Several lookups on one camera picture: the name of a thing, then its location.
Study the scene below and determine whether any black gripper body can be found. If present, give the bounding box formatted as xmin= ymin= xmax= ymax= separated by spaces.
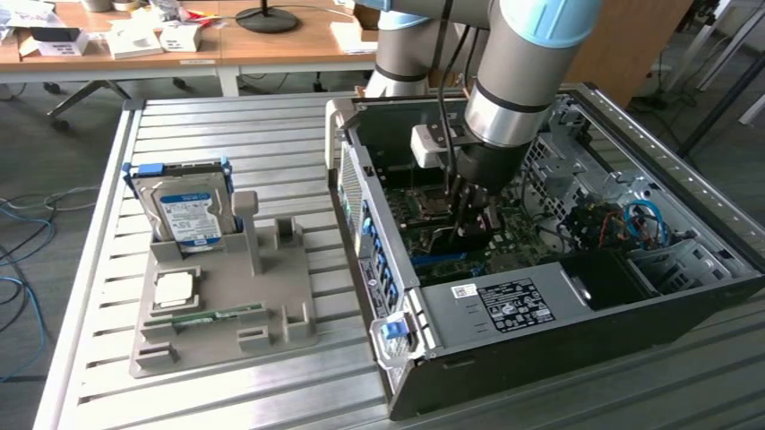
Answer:
xmin=452 ymin=139 xmax=532 ymax=196

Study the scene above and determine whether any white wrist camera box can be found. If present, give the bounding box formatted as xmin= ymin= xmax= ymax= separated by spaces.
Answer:
xmin=408 ymin=124 xmax=459 ymax=169

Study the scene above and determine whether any blue floor cable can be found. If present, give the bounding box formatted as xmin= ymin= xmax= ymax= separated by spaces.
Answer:
xmin=0 ymin=199 xmax=55 ymax=268
xmin=0 ymin=275 xmax=49 ymax=384

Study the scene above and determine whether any silver CPU chip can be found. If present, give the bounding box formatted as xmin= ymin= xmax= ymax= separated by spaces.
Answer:
xmin=152 ymin=271 xmax=197 ymax=311

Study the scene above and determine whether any red wire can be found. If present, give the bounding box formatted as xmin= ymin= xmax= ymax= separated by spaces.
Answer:
xmin=600 ymin=211 xmax=628 ymax=245

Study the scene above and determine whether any metal CPU socket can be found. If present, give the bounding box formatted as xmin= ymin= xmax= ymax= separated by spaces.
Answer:
xmin=405 ymin=185 xmax=455 ymax=221

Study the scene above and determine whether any white floor cable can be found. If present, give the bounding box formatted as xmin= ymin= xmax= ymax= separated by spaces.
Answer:
xmin=0 ymin=185 xmax=101 ymax=212

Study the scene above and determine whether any flat white box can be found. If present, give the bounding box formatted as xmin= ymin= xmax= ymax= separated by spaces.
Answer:
xmin=104 ymin=24 xmax=165 ymax=60

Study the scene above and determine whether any grey power supply unit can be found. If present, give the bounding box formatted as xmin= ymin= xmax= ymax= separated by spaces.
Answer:
xmin=419 ymin=262 xmax=599 ymax=350

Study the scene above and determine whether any silver chipset heatsink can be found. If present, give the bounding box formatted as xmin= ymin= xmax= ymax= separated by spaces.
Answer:
xmin=489 ymin=254 xmax=528 ymax=274

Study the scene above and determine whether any open black PC case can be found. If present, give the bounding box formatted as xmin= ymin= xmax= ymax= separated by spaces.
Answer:
xmin=324 ymin=82 xmax=765 ymax=422

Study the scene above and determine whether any green RAM stick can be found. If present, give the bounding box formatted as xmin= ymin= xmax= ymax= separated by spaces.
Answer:
xmin=144 ymin=303 xmax=265 ymax=328

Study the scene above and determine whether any small white box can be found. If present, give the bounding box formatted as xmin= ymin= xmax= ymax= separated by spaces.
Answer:
xmin=157 ymin=22 xmax=202 ymax=53

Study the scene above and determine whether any silver disk bay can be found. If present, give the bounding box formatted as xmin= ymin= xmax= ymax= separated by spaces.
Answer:
xmin=624 ymin=238 xmax=735 ymax=297

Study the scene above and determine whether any blue wire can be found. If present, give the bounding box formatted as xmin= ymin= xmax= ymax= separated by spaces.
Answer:
xmin=620 ymin=200 xmax=671 ymax=250

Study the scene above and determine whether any blue expansion slot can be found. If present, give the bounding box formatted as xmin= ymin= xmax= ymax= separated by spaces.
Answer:
xmin=411 ymin=250 xmax=472 ymax=270

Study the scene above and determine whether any black round lamp base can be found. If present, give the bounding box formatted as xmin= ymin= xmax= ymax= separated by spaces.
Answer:
xmin=233 ymin=0 xmax=300 ymax=35

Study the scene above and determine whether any white box with black lid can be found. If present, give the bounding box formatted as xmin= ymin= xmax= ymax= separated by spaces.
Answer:
xmin=27 ymin=26 xmax=90 ymax=57

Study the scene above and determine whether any green motherboard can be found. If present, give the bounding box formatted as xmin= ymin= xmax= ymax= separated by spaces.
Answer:
xmin=381 ymin=163 xmax=577 ymax=288

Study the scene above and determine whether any hard disk in blue caddy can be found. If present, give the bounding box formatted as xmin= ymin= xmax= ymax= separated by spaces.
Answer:
xmin=120 ymin=157 xmax=233 ymax=256

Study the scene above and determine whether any grey plastic parts rack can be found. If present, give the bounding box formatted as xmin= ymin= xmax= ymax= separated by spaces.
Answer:
xmin=128 ymin=190 xmax=322 ymax=381

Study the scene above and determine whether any white table leg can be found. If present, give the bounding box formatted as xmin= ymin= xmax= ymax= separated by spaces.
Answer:
xmin=695 ymin=0 xmax=765 ymax=125

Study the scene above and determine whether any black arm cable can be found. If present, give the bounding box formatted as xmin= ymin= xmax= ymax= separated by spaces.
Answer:
xmin=435 ymin=0 xmax=465 ymax=180

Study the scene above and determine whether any wooden cabinet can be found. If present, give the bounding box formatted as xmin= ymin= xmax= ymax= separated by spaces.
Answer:
xmin=564 ymin=0 xmax=695 ymax=108

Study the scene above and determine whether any white paper stack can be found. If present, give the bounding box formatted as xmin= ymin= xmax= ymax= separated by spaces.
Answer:
xmin=328 ymin=21 xmax=380 ymax=56

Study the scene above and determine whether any clear plastic bag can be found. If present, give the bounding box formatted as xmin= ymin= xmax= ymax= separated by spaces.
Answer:
xmin=0 ymin=0 xmax=66 ymax=30

